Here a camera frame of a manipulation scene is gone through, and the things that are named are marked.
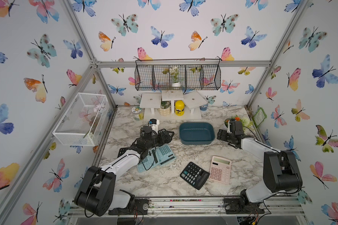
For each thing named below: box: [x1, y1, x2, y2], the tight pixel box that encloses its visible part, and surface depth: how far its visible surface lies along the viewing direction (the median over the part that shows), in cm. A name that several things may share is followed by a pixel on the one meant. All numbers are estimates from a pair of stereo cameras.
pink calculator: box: [208, 155, 232, 185], surface depth 86 cm
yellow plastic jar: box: [175, 99, 185, 117], surface depth 109 cm
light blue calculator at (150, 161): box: [137, 147, 160, 173], surface depth 90 cm
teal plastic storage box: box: [179, 121, 216, 145], surface depth 105 cm
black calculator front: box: [179, 161, 210, 191], surface depth 84 cm
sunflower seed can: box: [131, 106, 146, 121], surface depth 110 cm
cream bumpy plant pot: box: [159, 100, 171, 117], surface depth 110 cm
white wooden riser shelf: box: [139, 90, 208, 120], surface depth 109 cm
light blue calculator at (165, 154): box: [155, 143, 177, 167], surface depth 91 cm
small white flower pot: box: [169, 66, 182, 88], surface depth 95 cm
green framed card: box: [252, 106, 268, 128], surface depth 112 cm
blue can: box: [199, 103, 209, 112], surface depth 119 cm
